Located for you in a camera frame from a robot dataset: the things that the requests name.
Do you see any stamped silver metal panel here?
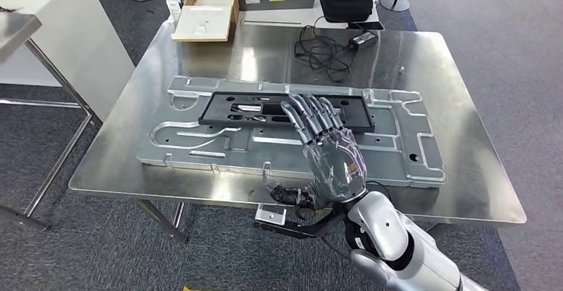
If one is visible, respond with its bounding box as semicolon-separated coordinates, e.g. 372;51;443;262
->
136;75;447;189

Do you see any white table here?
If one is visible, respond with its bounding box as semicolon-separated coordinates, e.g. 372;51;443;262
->
185;0;380;30

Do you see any open cardboard box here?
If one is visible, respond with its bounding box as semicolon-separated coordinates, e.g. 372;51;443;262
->
170;0;240;43

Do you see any pale wrist camera on bracket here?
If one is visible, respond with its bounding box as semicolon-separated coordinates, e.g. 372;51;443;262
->
254;203;349;240

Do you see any black smartphone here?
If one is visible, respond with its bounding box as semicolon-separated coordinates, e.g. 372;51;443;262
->
349;21;384;31

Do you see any stainless steel workbench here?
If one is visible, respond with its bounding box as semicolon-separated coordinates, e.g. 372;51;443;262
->
68;18;528;244

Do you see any stainless steel side table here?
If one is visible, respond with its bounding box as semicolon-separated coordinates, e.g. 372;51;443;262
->
0;7;104;233

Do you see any white panel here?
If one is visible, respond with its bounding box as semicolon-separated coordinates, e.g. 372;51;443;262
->
0;0;136;123

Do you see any small white carton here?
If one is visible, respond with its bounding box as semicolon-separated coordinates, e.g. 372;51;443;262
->
166;0;182;21

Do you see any black plastic license plate frame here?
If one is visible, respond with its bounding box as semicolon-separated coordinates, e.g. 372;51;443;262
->
198;92;376;134

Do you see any black power adapter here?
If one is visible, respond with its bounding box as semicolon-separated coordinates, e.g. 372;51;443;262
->
348;30;379;52

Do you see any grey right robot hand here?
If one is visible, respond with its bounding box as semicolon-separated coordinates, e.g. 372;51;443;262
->
264;93;369;211

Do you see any black adapter cable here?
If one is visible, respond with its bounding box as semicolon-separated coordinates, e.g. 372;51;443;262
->
293;16;357;83

